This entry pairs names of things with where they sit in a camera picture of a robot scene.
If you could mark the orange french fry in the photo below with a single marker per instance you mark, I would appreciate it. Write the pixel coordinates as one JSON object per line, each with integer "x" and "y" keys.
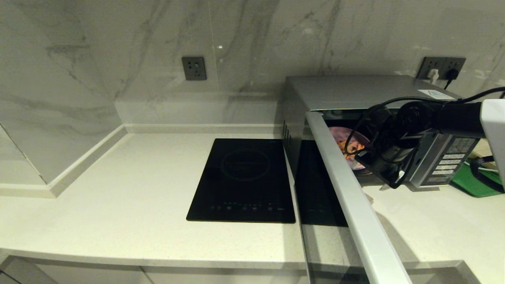
{"x": 349, "y": 155}
{"x": 357, "y": 146}
{"x": 342, "y": 145}

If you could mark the silver microwave oven body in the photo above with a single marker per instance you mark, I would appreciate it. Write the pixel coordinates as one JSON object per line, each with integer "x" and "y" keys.
{"x": 355, "y": 88}

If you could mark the beige corner cabinet panel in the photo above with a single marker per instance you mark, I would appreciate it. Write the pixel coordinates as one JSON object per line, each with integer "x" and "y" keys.
{"x": 23, "y": 274}

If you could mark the green cutting board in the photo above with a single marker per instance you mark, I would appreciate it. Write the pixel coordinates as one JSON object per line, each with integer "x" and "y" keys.
{"x": 469, "y": 185}

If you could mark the grey single wall socket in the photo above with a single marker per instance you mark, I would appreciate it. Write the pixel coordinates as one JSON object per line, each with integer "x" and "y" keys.
{"x": 194, "y": 68}

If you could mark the black plug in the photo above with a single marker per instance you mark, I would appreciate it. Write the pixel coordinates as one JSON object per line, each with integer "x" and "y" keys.
{"x": 453, "y": 73}

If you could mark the white plug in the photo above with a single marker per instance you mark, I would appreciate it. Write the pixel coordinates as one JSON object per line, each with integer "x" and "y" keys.
{"x": 433, "y": 75}

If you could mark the grey double wall socket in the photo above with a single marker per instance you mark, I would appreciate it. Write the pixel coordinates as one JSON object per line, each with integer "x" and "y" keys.
{"x": 442, "y": 62}

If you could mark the dark glass microwave door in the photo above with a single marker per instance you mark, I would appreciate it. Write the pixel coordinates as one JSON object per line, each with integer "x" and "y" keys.
{"x": 355, "y": 213}

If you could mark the purple plate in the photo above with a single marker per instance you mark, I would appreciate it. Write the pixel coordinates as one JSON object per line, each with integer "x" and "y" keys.
{"x": 341, "y": 133}

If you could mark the black induction cooktop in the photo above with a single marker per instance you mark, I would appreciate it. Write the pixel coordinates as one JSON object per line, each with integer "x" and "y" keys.
{"x": 240, "y": 181}

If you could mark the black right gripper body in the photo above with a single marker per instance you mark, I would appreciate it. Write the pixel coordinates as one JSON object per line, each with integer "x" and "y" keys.
{"x": 388, "y": 161}

